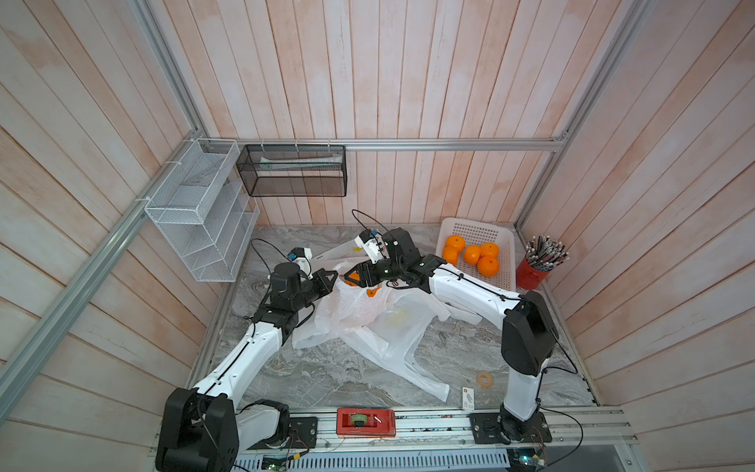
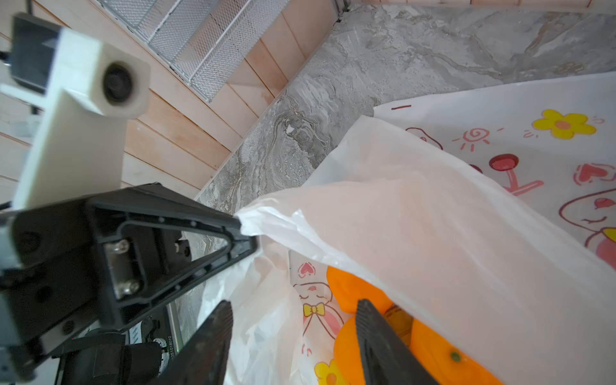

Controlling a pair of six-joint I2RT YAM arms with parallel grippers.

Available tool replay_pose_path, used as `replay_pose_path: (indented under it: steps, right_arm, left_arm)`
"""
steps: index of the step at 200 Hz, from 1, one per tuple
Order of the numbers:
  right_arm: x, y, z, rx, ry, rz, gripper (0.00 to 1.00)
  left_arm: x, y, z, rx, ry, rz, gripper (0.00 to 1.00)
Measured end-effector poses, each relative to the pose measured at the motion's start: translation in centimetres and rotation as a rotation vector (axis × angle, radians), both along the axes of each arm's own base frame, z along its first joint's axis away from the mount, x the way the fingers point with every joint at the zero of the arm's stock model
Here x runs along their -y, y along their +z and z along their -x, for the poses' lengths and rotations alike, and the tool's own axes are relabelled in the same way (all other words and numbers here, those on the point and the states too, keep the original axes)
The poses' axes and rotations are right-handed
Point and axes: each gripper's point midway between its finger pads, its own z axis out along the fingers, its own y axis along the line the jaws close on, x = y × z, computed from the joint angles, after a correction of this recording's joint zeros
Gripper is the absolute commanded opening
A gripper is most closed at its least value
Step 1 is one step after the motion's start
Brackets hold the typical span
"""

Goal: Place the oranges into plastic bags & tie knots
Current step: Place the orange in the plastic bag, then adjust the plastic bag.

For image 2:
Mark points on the orange mandarin in bag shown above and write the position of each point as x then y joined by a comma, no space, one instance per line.
444,362

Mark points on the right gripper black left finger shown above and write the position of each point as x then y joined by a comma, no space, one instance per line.
203,360

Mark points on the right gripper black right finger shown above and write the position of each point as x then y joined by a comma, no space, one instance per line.
384,356

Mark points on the white wire mesh shelf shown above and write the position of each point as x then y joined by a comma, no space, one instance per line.
202,41

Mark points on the white printed plastic bag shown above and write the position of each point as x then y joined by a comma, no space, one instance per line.
521,335

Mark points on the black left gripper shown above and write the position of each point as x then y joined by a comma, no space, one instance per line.
111,258

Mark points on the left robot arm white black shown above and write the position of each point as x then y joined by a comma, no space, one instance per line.
99,356

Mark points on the orange mandarin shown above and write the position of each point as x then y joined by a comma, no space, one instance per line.
349,290
444,362

